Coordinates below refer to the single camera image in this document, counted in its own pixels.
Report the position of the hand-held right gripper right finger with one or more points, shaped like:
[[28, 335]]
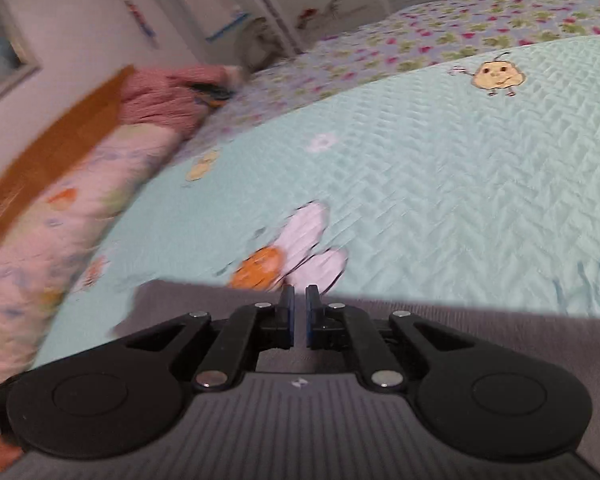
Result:
[[310, 317]]

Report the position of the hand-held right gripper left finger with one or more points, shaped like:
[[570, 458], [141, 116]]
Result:
[[290, 317]]

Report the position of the grey knit garment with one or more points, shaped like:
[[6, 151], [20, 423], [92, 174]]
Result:
[[480, 340]]

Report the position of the dark patterned cloth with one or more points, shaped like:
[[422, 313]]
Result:
[[212, 94]]

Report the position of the pink floral quilt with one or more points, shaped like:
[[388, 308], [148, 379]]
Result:
[[55, 240]]

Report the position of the pink knitted garment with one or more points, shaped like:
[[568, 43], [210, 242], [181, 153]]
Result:
[[155, 100]]

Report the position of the wooden headboard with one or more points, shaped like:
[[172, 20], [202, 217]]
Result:
[[45, 160]]

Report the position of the sliding door wardrobe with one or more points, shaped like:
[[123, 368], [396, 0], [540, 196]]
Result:
[[330, 10]]

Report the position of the blue bordered poster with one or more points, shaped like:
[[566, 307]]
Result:
[[210, 0]]

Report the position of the framed wall picture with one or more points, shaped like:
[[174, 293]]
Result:
[[0, 55]]

